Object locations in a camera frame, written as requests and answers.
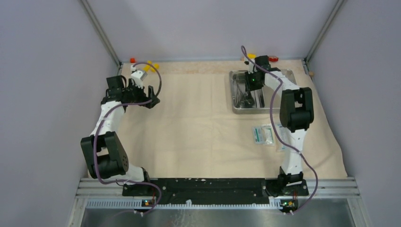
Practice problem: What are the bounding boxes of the steel forceps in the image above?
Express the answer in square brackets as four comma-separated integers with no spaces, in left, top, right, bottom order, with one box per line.
[244,92,254,108]

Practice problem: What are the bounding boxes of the small steel instrument tray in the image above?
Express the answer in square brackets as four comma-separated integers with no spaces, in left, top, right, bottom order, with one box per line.
[230,71,265,111]

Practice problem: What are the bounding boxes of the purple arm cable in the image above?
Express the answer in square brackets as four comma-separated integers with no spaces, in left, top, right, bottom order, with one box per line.
[93,61,163,217]
[240,45,320,215]

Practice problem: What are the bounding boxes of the blue white sterile pouch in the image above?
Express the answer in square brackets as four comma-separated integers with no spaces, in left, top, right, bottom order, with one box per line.
[276,123,288,152]

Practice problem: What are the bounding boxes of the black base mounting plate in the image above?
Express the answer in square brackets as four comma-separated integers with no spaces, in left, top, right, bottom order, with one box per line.
[122,178,309,205]

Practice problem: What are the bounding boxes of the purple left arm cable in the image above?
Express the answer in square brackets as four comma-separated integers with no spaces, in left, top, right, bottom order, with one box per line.
[93,61,163,217]

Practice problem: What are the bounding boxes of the yellow block at back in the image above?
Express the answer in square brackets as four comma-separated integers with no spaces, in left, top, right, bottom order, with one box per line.
[247,53,256,59]

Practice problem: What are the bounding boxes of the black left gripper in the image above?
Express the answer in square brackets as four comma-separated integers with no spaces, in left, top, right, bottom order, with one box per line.
[122,78,159,108]

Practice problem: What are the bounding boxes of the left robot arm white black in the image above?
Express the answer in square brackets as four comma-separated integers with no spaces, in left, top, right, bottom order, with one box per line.
[80,74,160,195]

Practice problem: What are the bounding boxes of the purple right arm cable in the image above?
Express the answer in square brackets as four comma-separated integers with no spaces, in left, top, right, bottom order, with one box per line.
[240,45,320,215]

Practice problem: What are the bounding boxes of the teal white sterile packet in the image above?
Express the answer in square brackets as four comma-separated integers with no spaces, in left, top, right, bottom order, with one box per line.
[252,126,266,145]

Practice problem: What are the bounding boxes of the yellow block left one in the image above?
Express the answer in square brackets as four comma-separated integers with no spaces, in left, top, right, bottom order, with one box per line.
[143,61,152,72]

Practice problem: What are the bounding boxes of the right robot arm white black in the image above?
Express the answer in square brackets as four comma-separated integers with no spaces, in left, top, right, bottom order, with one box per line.
[244,54,314,195]

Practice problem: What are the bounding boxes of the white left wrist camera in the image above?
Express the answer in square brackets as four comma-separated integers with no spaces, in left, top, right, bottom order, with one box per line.
[130,66,148,89]

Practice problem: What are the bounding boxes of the beige wrapping cloth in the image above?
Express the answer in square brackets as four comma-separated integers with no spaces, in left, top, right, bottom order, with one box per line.
[87,65,349,180]

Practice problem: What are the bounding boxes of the yellow block left two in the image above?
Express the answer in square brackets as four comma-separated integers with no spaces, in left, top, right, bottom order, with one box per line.
[151,63,159,72]

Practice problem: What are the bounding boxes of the large steel tray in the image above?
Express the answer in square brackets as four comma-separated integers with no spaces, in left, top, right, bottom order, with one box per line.
[229,70,281,114]

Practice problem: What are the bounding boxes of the red object at back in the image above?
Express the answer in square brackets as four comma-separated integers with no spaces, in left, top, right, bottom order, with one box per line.
[269,56,279,62]

